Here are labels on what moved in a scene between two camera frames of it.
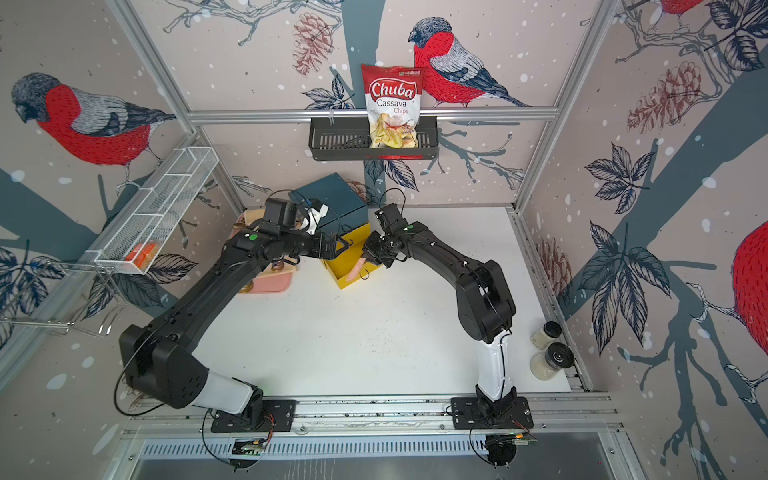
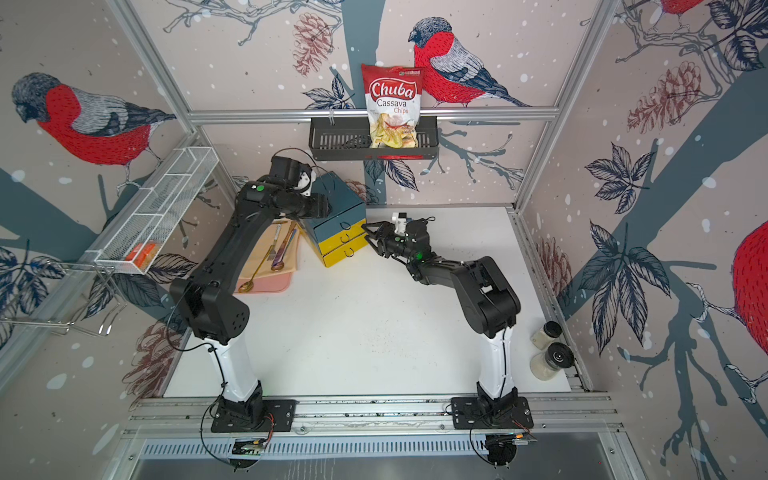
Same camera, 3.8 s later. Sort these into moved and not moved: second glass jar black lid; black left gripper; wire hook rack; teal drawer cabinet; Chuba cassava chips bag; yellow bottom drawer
Moved: yellow bottom drawer; black left gripper
Not moved: wire hook rack; teal drawer cabinet; Chuba cassava chips bag; second glass jar black lid
